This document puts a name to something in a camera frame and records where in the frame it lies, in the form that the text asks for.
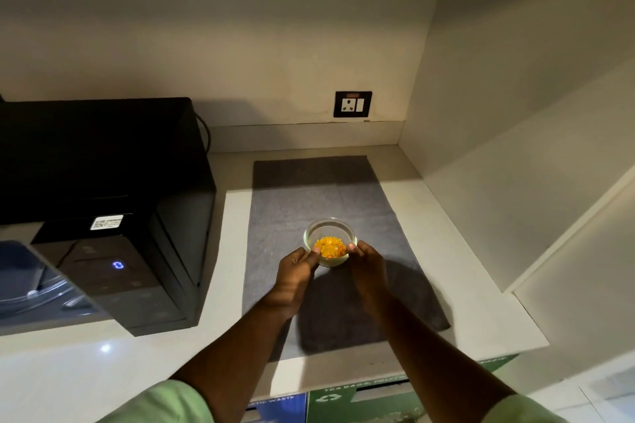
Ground person's left forearm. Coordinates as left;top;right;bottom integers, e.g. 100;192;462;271
170;300;296;417

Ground yellow corn kernels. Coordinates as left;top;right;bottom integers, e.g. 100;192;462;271
314;236;347;259

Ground blue waste bin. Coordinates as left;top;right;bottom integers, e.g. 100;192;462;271
241;393;307;423

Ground grey cloth mat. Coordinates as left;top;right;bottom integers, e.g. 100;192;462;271
241;155;451;363

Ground person's right forearm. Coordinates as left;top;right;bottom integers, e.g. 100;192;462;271
360;289;518;423

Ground open microwave door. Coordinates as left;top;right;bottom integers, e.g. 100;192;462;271
0;240;113;337

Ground black power cable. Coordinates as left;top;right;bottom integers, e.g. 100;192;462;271
193;111;212;155

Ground light green sleeve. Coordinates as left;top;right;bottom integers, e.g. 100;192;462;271
481;393;569;423
97;379;215;423

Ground black wall socket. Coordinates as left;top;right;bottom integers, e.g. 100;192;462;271
333;91;373;118

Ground light green right sleeve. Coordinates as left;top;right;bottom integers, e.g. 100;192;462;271
481;393;569;423

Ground white sticker label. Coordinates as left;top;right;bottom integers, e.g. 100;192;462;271
90;214;124;231

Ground person's left hand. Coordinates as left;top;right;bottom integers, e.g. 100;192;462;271
266;246;322;322

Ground light green left sleeve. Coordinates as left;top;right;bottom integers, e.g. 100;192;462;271
97;379;215;423

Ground small glass bowl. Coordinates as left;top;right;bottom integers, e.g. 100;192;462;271
303;218;357;268

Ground person's right hand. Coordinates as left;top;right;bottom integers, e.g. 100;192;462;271
347;240;390;311

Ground black microwave oven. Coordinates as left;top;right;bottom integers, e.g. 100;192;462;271
0;97;217;337

